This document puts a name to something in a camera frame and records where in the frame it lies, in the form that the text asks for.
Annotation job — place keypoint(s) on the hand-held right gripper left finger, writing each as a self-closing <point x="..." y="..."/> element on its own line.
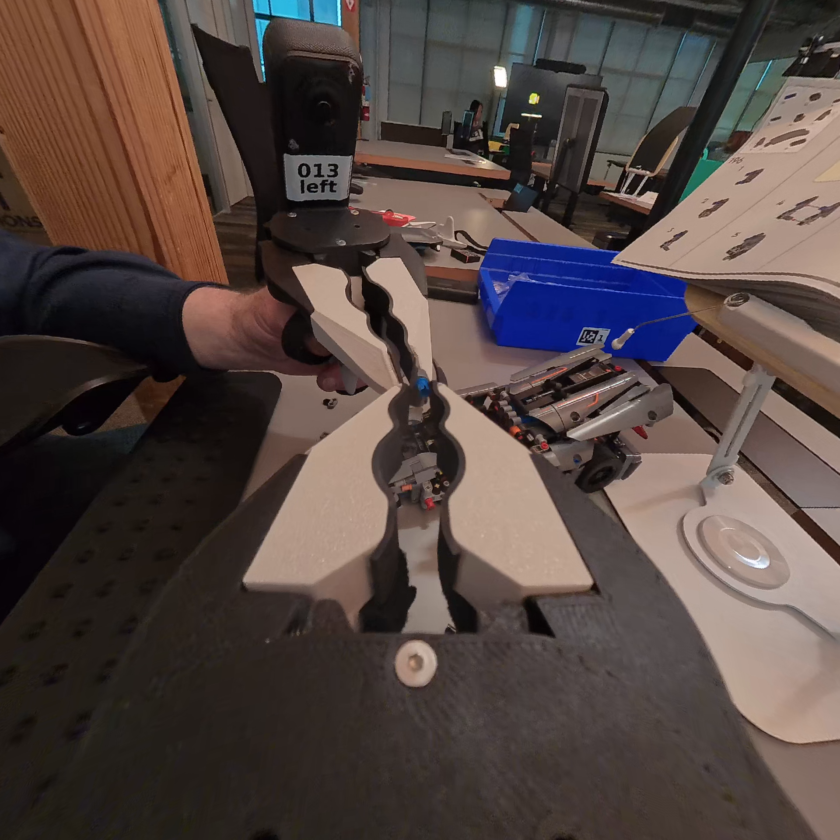
<point x="315" y="525"/>

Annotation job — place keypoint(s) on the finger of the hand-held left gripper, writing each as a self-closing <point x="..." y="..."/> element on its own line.
<point x="410" y="302"/>
<point x="341" y="328"/>

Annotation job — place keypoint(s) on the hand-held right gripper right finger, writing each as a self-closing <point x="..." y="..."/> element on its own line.
<point x="518" y="525"/>

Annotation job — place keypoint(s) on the blue lego pin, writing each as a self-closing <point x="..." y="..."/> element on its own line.
<point x="422" y="388"/>

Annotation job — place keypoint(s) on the lego car model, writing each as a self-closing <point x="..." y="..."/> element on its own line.
<point x="577" y="407"/>

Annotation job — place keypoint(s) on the person's left forearm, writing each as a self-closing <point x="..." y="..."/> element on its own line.
<point x="85" y="295"/>

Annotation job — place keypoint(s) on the lego instruction booklet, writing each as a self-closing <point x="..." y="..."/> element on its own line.
<point x="754" y="197"/>

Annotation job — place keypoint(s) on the person's left hand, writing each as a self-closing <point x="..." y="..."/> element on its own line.
<point x="236" y="334"/>

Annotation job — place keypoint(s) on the fire extinguisher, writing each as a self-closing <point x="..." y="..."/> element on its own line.
<point x="367" y="98"/>

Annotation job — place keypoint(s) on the toy space shuttle model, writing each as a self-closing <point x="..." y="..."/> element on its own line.
<point x="420" y="229"/>

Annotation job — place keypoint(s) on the small black box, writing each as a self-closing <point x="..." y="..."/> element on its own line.
<point x="468" y="255"/>

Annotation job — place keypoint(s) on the window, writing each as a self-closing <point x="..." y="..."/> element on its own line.
<point x="289" y="8"/>

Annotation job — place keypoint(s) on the wooden desk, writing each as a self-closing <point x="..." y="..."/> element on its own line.
<point x="426" y="161"/>

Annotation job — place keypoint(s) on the blue storage bin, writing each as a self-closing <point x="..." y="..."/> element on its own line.
<point x="558" y="321"/>

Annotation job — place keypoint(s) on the laptop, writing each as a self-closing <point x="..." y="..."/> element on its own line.
<point x="522" y="197"/>

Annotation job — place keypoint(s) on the black perforated board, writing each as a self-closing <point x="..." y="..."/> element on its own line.
<point x="131" y="525"/>

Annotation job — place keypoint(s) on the white printed tag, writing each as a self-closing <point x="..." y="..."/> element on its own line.
<point x="592" y="336"/>

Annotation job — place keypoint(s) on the black computer monitor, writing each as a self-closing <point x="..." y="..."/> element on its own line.
<point x="525" y="92"/>

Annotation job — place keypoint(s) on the white book stand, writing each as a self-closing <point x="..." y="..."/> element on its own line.
<point x="754" y="656"/>

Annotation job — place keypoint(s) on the beige chair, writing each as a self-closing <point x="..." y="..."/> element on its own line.
<point x="656" y="151"/>

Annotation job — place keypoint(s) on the black office chair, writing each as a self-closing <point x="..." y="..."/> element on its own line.
<point x="52" y="387"/>

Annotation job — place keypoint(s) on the cardboard box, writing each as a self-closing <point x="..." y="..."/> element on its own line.
<point x="19" y="197"/>

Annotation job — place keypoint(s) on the black pole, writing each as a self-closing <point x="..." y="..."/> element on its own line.
<point x="709" y="118"/>

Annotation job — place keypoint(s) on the wide wooden post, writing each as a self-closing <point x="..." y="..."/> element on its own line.
<point x="98" y="118"/>

